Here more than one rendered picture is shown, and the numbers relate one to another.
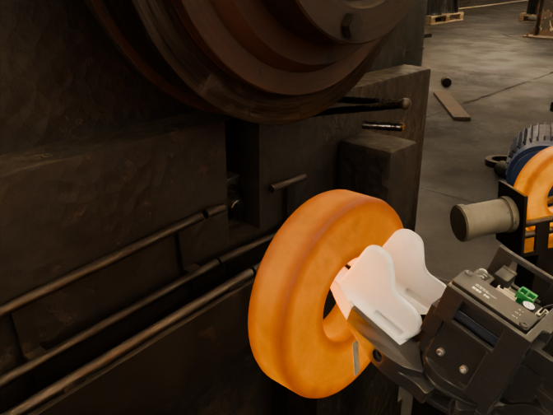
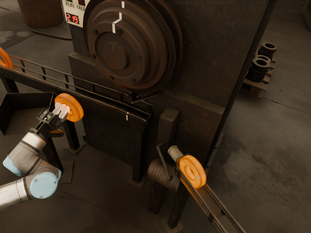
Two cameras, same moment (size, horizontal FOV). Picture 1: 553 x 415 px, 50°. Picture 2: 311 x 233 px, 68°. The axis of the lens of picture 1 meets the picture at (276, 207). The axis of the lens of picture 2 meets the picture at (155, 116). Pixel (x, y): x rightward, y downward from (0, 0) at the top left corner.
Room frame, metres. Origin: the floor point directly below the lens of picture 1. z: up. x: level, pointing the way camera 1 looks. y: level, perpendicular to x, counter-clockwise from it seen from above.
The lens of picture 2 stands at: (0.51, -0.93, 1.63)
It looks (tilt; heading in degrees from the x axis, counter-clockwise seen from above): 45 degrees down; 70
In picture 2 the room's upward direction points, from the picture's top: 6 degrees clockwise
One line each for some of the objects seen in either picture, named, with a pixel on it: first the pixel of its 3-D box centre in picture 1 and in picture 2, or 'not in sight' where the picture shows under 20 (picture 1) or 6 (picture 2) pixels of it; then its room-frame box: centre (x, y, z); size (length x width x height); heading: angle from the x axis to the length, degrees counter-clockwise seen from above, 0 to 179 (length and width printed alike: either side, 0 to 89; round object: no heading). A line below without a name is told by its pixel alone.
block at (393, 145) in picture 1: (372, 210); (167, 127); (0.88, -0.15, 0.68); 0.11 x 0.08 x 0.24; 47
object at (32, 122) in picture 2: not in sight; (43, 144); (0.14, 0.15, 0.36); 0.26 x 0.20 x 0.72; 172
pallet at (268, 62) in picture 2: not in sight; (226, 51); (2.19, 1.29, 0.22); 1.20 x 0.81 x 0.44; 135
